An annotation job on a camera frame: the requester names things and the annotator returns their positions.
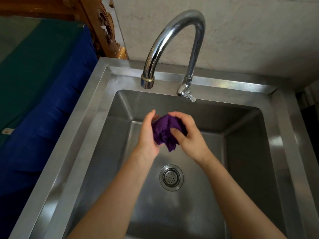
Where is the carved wooden furniture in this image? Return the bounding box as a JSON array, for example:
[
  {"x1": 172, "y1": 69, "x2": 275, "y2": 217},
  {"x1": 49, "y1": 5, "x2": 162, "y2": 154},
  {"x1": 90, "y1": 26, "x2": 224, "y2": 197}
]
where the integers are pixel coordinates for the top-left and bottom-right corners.
[{"x1": 0, "y1": 0, "x2": 128, "y2": 60}]

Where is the person's right forearm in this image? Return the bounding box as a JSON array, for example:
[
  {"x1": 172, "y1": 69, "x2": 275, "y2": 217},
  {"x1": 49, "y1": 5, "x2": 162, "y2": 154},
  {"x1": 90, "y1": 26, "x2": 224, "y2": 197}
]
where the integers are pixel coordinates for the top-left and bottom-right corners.
[{"x1": 198, "y1": 153, "x2": 287, "y2": 239}]

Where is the person's left hand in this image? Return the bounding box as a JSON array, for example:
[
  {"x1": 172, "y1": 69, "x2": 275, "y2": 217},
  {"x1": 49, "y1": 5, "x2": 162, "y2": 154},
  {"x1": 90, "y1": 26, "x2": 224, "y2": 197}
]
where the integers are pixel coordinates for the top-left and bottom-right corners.
[{"x1": 134, "y1": 109, "x2": 165, "y2": 158}]

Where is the green table cloth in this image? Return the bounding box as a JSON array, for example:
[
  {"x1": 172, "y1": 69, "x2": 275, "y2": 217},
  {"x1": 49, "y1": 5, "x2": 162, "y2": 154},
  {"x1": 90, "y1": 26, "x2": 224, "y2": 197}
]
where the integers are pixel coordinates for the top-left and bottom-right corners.
[{"x1": 0, "y1": 16, "x2": 85, "y2": 147}]

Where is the stainless steel sink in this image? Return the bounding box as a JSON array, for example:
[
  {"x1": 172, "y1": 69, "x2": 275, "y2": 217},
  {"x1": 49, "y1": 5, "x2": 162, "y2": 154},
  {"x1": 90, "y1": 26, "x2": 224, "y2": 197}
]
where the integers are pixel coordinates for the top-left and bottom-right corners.
[{"x1": 9, "y1": 56, "x2": 319, "y2": 239}]

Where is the metal drain strainer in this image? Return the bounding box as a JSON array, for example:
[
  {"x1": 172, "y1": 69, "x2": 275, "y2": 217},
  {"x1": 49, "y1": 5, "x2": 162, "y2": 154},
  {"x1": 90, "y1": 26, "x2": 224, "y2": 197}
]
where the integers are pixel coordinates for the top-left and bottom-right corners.
[{"x1": 159, "y1": 164, "x2": 184, "y2": 192}]

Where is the purple cleaning cloth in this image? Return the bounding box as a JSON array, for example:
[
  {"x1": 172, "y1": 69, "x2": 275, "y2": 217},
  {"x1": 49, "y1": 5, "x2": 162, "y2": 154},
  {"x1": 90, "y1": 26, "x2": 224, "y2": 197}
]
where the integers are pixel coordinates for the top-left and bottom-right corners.
[{"x1": 151, "y1": 114, "x2": 188, "y2": 152}]

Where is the person's right hand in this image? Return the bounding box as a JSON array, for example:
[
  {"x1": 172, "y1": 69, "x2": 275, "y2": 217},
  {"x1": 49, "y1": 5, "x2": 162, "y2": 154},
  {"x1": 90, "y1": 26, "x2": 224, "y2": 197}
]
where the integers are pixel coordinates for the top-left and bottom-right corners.
[{"x1": 168, "y1": 111, "x2": 212, "y2": 165}]

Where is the chrome gooseneck faucet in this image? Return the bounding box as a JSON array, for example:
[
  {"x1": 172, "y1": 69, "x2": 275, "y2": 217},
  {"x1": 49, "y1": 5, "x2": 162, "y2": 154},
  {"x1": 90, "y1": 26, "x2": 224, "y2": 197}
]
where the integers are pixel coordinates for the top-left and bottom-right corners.
[{"x1": 140, "y1": 9, "x2": 206, "y2": 102}]

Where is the person's left forearm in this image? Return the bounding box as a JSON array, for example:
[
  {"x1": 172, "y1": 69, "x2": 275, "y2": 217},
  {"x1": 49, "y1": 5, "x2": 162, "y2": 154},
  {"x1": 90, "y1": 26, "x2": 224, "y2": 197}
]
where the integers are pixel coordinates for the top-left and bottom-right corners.
[{"x1": 67, "y1": 149, "x2": 160, "y2": 239}]

